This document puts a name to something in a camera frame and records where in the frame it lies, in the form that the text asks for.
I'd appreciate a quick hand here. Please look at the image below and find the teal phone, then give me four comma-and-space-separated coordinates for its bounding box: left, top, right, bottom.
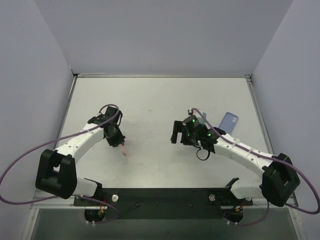
198, 112, 207, 125

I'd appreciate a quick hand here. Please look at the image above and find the lavender phone case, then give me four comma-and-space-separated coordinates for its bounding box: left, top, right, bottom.
218, 112, 239, 135

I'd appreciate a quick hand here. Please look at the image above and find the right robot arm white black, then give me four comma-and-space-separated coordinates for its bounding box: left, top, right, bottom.
170, 115, 300, 207

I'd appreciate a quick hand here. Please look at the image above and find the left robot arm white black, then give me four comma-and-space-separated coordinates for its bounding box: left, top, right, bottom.
35, 104, 126, 206

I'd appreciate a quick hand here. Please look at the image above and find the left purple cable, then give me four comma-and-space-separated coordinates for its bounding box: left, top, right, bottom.
0, 103, 121, 225

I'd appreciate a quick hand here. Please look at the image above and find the purple cable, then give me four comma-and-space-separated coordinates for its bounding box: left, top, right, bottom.
0, 103, 121, 225
191, 107, 320, 227

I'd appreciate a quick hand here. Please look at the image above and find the aluminium table frame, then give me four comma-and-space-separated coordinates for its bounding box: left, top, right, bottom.
22, 73, 305, 240

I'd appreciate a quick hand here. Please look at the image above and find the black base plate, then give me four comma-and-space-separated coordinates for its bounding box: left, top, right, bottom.
73, 187, 254, 221

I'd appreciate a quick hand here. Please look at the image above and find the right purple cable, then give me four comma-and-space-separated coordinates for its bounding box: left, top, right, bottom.
191, 107, 320, 227

